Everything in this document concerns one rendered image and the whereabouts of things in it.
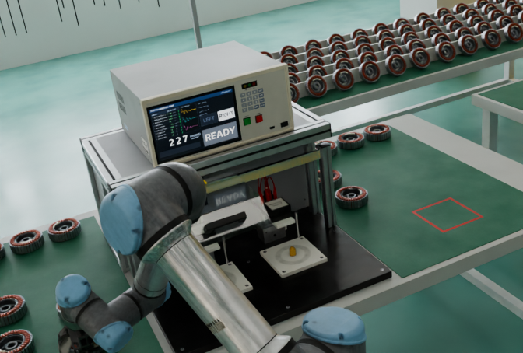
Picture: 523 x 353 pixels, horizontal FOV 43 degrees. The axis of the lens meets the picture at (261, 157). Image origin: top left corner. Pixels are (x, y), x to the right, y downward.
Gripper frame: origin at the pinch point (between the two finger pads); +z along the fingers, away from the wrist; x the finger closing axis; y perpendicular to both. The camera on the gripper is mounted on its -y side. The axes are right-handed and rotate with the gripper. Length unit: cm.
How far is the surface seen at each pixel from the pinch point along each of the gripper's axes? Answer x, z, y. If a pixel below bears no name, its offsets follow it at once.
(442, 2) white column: 335, 155, -239
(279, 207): 63, -9, -15
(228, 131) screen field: 53, -27, -34
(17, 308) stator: -15.3, 9.5, -20.8
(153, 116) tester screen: 33, -36, -39
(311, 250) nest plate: 69, -1, -3
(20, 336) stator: -15.7, 3.1, -9.1
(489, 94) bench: 199, 39, -65
